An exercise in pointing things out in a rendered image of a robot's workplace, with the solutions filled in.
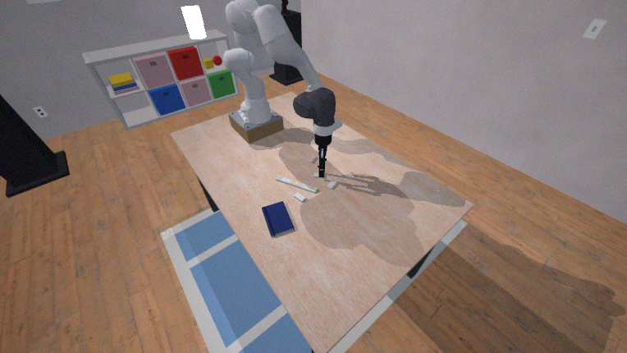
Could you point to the dark blue notebook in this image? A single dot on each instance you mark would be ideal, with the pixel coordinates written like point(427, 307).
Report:
point(277, 219)

